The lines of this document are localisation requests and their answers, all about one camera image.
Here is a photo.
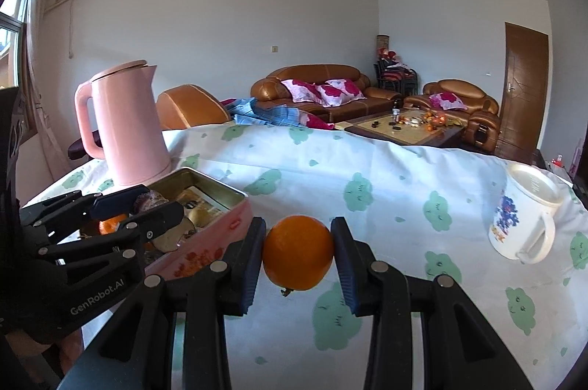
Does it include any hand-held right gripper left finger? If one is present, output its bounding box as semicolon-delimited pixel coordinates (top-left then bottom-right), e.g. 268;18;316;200
57;215;267;390

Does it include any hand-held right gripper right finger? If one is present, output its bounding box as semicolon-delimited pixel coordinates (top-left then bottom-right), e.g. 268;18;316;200
331;216;536;390

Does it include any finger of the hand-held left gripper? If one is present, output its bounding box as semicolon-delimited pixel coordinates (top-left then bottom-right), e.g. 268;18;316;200
39;201;184;264
21;184;150;241

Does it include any orange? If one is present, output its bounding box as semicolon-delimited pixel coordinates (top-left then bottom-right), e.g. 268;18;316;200
98;213;129;235
262;214;334;296

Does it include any pink metal tin box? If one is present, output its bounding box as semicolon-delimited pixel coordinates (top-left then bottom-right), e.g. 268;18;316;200
98;168;254;280

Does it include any printed paper leaflet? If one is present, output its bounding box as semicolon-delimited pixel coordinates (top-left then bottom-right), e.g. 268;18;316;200
177;186;230;218

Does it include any pink electric kettle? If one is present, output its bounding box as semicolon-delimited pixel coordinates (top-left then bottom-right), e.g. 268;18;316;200
75;60;173;187

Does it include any dark red cloth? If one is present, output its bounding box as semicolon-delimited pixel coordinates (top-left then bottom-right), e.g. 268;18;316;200
298;112;336;131

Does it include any wooden coffee table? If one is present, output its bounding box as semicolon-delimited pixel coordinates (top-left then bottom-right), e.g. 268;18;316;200
335;107;465;149

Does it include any blue cloth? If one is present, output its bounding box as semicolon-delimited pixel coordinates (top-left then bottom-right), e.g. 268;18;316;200
223;97;313;126

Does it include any long brown leather sofa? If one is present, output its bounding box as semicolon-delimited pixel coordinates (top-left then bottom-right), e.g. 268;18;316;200
250;65;402;122

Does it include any pile of small snacks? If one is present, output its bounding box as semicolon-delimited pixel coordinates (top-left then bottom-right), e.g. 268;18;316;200
390;107;448;129

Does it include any light curtain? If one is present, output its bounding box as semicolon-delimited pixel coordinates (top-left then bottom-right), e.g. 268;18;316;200
25;0;60;133

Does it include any white printed mug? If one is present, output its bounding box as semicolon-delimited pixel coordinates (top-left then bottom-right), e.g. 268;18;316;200
488;162;567;264

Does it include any small pink floral pillow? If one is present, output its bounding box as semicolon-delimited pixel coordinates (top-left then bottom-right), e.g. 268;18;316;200
429;91;468;111

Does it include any stack of dark chairs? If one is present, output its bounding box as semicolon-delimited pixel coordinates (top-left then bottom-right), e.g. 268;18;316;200
374;59;419;97

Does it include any window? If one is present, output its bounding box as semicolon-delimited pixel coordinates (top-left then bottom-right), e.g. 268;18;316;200
0;0;31;92

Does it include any brown leather armchair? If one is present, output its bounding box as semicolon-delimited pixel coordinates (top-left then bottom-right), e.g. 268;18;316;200
403;79;501;154

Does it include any brown wooden door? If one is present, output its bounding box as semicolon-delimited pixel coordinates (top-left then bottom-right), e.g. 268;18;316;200
498;22;549;163

